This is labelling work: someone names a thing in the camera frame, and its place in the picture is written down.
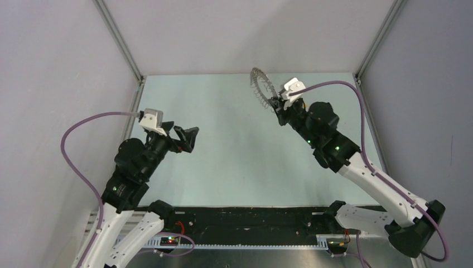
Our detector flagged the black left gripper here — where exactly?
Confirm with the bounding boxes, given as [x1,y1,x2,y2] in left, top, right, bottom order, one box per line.
[141,121,199,179]

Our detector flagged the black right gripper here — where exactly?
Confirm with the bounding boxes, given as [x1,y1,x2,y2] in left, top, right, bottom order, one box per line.
[270,95,318,146]

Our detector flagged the large metal keyring disc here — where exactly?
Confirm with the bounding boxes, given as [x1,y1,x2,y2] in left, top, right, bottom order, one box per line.
[250,67,278,112]

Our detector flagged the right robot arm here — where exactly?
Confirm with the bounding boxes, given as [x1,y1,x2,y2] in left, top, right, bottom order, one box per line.
[268,97,445,258]

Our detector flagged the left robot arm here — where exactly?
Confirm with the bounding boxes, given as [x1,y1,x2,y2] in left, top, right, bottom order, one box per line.
[73,117,199,267]

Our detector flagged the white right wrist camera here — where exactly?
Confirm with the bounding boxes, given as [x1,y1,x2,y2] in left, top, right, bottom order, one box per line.
[279,77,306,101]

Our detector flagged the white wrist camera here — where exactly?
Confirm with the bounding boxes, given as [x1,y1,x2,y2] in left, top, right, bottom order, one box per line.
[139,108,167,136]
[279,77,306,101]

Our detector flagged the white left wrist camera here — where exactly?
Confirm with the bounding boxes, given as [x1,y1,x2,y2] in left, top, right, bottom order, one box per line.
[139,108,167,136]

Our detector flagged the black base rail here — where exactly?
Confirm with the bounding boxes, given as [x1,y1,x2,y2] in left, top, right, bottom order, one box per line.
[127,206,370,246]

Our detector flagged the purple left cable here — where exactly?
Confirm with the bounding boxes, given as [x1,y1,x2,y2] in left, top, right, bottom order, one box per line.
[60,111,143,268]

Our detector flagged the white slotted cable duct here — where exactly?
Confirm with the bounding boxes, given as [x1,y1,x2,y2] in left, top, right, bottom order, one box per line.
[110,234,350,251]

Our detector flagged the left aluminium frame post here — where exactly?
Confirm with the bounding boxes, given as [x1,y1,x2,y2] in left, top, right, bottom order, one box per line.
[93,0,144,86]

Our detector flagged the aluminium frame post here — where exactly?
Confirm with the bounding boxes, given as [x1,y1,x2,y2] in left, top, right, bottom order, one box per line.
[354,0,408,85]
[93,0,144,86]

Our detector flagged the right aluminium frame post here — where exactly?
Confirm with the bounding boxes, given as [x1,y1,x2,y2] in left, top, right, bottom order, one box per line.
[354,0,408,85]

